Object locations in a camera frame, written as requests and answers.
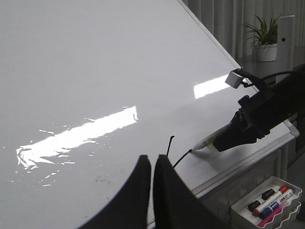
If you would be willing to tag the white post with hole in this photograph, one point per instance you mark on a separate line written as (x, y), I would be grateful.
(285, 43)

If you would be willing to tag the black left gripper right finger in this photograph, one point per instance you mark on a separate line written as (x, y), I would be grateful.
(174, 205)

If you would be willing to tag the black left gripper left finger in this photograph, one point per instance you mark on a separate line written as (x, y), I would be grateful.
(128, 209)

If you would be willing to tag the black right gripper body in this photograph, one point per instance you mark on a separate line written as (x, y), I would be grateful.
(260, 113)

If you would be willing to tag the white taped whiteboard marker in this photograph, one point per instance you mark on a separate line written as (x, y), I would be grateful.
(207, 140)

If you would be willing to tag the red capped white marker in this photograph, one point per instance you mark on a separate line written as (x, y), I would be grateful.
(256, 212)

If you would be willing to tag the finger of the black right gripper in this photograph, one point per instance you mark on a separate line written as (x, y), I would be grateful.
(231, 136)

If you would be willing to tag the white plant pot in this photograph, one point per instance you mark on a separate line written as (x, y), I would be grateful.
(266, 52)

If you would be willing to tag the blue capped marker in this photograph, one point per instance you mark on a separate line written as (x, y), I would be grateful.
(268, 210)

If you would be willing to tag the white whiteboard with frame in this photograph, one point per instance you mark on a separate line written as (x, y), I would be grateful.
(87, 86)

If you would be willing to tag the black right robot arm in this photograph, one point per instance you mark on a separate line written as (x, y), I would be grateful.
(295, 84)

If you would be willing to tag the pink highlighter marker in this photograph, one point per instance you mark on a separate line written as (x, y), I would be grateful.
(270, 217)

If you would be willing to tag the green potted plant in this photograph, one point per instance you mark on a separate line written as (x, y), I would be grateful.
(265, 34)

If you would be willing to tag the white plastic marker tray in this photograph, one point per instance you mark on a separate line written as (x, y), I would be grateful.
(243, 218)

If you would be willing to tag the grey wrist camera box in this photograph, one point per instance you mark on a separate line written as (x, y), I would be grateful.
(234, 80)

